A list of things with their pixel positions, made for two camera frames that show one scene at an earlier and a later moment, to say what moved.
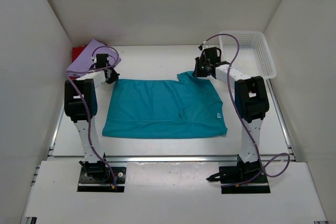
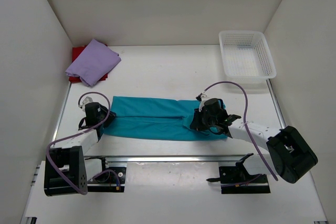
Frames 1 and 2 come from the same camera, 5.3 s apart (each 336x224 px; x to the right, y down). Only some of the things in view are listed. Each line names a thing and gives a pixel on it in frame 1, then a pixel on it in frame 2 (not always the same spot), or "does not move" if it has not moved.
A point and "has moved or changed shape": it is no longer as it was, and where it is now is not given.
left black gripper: [114, 77] to [111, 116]
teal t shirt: [147, 108] has moved or changed shape
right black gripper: [198, 73] to [197, 124]
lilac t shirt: [86, 59] does not move
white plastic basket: [253, 57] does not move
